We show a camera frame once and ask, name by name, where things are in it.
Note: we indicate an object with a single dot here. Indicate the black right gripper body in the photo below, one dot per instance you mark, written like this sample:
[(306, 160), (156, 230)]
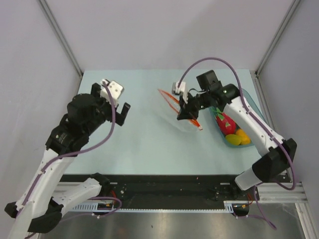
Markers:
[(203, 100)]

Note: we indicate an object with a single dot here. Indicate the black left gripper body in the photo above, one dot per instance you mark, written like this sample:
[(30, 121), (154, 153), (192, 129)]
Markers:
[(104, 108)]

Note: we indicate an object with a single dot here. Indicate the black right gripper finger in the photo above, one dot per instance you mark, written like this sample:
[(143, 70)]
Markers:
[(184, 114), (191, 107)]

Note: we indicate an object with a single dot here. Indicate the clear zip bag orange zipper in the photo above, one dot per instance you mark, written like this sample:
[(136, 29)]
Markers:
[(167, 106)]

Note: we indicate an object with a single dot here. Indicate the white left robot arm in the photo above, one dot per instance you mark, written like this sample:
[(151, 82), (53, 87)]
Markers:
[(39, 210)]

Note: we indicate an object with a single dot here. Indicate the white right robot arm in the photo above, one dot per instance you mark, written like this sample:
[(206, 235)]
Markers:
[(276, 152)]

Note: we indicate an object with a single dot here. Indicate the red dragon fruit toy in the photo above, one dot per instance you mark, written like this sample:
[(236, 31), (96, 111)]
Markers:
[(226, 124)]

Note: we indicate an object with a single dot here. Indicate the yellow mango toy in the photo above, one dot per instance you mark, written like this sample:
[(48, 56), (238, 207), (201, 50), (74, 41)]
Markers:
[(233, 139)]

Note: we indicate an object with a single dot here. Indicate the orange fruit toy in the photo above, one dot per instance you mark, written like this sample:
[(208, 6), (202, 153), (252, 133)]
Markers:
[(245, 139)]

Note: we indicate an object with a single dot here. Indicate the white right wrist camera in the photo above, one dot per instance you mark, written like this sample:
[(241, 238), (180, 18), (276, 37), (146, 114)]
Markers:
[(180, 89)]

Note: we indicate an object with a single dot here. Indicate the black table edge rail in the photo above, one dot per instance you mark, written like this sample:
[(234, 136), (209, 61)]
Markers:
[(177, 192)]

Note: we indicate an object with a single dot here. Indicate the white slotted cable duct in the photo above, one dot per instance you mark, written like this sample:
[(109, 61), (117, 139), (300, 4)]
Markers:
[(92, 207)]

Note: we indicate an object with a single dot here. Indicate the aluminium frame extrusion right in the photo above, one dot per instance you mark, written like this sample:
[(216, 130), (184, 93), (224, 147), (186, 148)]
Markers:
[(273, 193)]

